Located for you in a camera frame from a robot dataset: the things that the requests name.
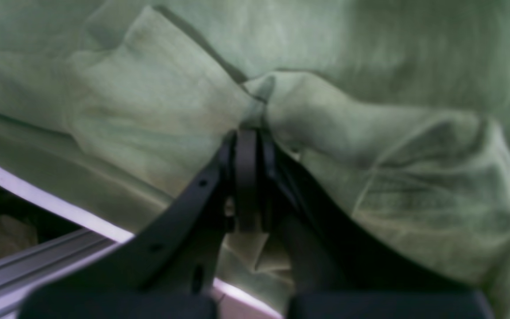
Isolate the aluminium table frame rail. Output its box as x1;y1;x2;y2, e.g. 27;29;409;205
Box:
0;230;119;319

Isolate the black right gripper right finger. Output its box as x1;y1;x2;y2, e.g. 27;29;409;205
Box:
257;132;494;319

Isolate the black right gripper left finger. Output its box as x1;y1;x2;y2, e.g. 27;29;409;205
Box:
18;130;258;319

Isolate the green T-shirt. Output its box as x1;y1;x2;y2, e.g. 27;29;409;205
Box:
0;0;510;319

